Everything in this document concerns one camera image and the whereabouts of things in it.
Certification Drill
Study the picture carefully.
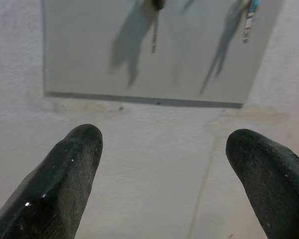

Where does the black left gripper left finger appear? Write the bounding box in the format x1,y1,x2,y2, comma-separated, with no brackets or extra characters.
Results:
0,123,104,239

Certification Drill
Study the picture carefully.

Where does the silver key black head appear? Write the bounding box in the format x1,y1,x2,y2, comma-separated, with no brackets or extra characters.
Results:
149,0,168,54

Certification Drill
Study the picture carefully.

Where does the grey wall key board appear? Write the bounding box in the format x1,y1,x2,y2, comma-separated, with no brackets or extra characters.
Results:
40,0,285,109

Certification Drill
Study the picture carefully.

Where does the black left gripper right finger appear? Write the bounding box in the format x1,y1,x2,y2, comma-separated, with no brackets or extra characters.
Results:
225,128,299,239

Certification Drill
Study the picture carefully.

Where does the key with turquoise tag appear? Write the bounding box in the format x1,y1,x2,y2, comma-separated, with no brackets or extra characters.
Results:
241,0,263,44

